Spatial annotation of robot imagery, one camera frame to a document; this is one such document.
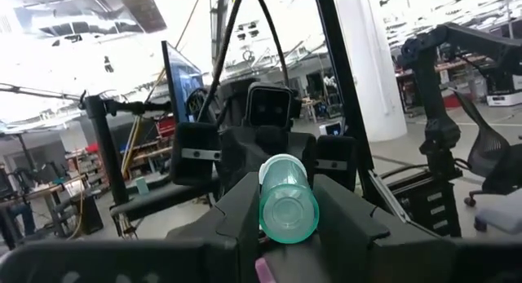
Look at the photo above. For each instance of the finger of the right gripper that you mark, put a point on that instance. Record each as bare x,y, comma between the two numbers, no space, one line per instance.
336,152
193,140

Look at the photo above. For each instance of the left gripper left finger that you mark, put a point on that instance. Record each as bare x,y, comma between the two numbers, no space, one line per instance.
228,242

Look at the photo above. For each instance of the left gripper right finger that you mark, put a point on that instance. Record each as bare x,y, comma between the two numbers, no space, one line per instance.
350,242

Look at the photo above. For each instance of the teal bottle white cap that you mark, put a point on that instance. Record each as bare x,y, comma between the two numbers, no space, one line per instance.
287,193

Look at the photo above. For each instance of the small white device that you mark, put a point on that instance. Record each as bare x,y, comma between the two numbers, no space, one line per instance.
332,129

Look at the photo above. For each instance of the red toolbox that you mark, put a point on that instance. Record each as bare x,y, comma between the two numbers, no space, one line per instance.
165,126

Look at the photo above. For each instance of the wooden shelf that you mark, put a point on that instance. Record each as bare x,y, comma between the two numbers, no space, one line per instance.
147,154

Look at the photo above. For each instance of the black flat monitor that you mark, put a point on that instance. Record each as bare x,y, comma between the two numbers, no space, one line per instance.
183,83

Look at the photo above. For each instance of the grey side desk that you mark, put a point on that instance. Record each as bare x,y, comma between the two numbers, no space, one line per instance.
163,197

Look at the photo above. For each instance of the small teal box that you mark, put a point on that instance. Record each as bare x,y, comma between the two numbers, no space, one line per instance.
142,186

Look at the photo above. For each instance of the black controller box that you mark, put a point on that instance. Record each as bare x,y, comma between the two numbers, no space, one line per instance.
428,205

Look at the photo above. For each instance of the white round column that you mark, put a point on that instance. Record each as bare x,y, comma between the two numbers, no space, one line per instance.
375,71

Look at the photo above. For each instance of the black pole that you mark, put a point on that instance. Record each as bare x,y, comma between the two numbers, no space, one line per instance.
104,152

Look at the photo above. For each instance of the black mesh office chair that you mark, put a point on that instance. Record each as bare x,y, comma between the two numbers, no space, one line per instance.
487,152

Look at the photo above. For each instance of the light grey chair seat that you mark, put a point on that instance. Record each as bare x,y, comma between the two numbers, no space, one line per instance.
501,213

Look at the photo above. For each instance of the wooden workbench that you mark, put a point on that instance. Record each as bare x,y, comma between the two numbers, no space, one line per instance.
36,191

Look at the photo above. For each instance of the white box appliance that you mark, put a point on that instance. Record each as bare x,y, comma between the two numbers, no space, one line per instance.
503,98

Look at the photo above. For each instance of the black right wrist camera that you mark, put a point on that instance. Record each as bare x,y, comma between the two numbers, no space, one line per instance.
269,107

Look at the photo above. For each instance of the black aluminium table frame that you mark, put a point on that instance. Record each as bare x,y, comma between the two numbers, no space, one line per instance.
342,91

